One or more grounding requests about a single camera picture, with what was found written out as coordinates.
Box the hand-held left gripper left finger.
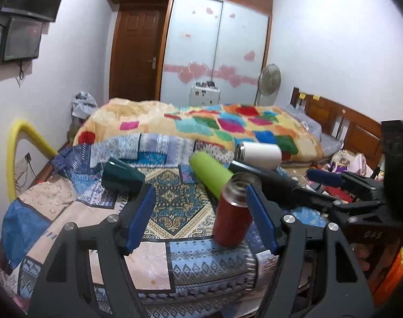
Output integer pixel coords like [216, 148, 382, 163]
[27, 183, 157, 318]

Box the blue patterned blanket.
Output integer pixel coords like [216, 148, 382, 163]
[2, 132, 328, 318]

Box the black screen cable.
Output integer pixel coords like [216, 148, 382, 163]
[17, 60, 32, 87]

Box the small wall-mounted screen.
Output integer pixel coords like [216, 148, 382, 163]
[0, 15, 43, 66]

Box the red open thermos bottle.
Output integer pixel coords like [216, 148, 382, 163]
[212, 172, 262, 248]

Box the pink cloth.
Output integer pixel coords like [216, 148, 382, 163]
[326, 150, 369, 177]

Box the white bottle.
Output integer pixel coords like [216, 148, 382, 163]
[234, 141, 283, 170]

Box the green bottle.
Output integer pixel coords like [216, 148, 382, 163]
[189, 151, 236, 201]

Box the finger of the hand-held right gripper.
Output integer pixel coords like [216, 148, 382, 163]
[305, 168, 384, 193]
[292, 187, 356, 214]

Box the colourful patchwork quilt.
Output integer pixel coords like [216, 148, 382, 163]
[73, 98, 324, 167]

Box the white appliance box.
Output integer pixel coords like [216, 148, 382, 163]
[189, 80, 221, 107]

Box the wooden headboard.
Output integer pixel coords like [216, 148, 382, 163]
[290, 87, 385, 173]

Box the dark green cup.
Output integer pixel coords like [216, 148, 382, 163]
[101, 157, 146, 195]

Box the standing fan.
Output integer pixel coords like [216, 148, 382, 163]
[254, 64, 282, 107]

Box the yellow foam tube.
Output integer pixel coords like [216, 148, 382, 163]
[8, 120, 60, 203]

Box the wardrobe with frosted sliding doors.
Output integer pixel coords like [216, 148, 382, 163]
[105, 0, 275, 107]

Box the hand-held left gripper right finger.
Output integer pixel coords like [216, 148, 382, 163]
[246, 184, 376, 318]

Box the brown wooden door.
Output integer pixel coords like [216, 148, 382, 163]
[109, 3, 164, 103]

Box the black cup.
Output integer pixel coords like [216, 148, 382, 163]
[228, 160, 299, 193]

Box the grey pillow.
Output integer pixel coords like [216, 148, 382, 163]
[284, 104, 343, 156]

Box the person's right hand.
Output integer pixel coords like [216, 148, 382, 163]
[351, 242, 372, 273]

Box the grey cloth bundle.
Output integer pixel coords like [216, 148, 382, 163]
[71, 90, 99, 120]

